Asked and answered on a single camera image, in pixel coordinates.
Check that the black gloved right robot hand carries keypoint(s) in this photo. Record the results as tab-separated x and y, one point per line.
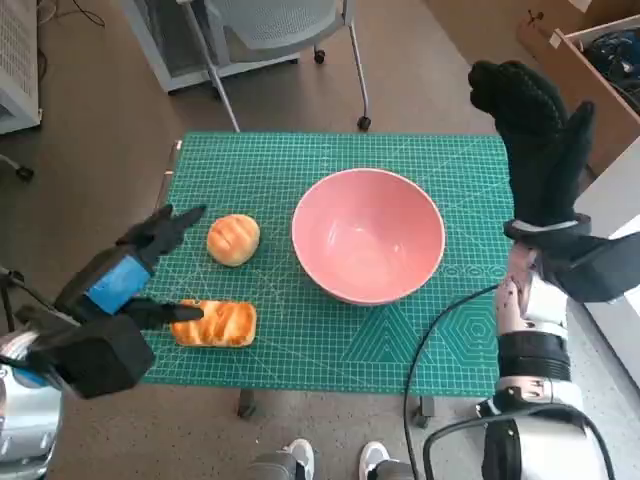
540	150

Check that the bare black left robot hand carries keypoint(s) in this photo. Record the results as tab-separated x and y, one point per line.
115	280

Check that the rectangular toy bread loaf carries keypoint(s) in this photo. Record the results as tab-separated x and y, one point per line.
230	325

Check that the round toy bread bun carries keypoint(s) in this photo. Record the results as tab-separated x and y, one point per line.
233	241

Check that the pink bowl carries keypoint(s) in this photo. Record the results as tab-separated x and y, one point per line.
370	235

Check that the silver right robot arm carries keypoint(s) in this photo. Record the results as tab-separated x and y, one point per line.
545	312

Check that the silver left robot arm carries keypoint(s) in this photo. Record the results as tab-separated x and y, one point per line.
25	425

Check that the wooden crate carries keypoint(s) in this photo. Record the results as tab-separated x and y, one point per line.
590	90

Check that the white desk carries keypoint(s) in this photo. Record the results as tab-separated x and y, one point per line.
617	185

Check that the brown cardboard box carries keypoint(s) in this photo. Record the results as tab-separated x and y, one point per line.
540	30

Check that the office chair base with casters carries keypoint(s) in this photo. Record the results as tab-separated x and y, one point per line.
24	172

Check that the green cutting mat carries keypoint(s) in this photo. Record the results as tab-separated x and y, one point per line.
280	350

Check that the white grey cabinet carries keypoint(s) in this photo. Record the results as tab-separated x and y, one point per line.
170	65

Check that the dark grey leg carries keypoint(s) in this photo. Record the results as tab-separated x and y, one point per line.
272	467
400	470

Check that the white perforated metal unit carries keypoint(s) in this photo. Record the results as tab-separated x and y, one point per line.
15	50

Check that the white shoe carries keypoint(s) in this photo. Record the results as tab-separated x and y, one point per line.
300	457
374	457

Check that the grey mesh office chair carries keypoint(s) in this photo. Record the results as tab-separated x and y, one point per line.
290	20

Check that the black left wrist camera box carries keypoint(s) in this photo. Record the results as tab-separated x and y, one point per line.
100	355

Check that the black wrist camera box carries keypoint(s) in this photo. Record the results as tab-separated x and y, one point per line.
595	270
100	355

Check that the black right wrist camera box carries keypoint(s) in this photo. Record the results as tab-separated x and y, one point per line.
595	270

